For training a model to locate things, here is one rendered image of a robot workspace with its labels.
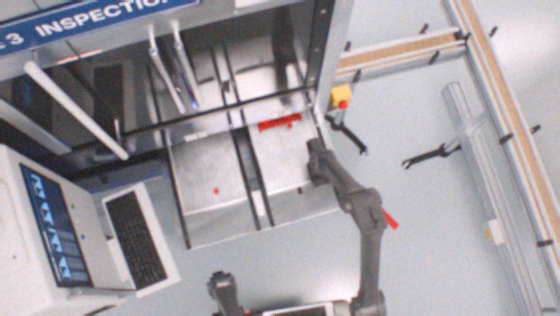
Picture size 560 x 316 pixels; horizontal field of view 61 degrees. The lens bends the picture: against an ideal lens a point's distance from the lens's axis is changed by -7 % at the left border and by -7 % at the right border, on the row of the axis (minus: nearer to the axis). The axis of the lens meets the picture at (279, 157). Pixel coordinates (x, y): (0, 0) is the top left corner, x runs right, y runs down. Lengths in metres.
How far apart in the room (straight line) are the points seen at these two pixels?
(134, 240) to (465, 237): 1.88
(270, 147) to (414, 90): 1.40
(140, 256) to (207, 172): 0.44
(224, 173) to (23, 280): 0.94
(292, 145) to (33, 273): 1.13
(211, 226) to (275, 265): 0.92
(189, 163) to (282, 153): 0.38
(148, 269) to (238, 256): 0.89
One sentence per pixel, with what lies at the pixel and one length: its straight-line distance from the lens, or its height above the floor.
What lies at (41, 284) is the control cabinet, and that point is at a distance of 1.47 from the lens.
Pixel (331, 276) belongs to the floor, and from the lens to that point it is 2.89.
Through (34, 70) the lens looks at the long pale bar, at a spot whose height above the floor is 1.92.
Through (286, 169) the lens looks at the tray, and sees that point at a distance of 2.05.
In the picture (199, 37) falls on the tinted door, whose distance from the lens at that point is 1.32.
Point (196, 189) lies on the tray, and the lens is 2.06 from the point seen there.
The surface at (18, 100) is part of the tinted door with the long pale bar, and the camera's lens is 1.48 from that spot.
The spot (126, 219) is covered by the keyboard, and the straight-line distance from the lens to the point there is 2.16.
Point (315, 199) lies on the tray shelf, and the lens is 2.03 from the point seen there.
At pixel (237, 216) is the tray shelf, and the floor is 0.88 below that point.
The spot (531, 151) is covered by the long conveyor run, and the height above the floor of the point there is 0.93.
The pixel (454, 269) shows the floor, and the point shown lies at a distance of 3.06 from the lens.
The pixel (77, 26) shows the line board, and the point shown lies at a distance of 1.16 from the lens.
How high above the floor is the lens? 2.88
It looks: 75 degrees down
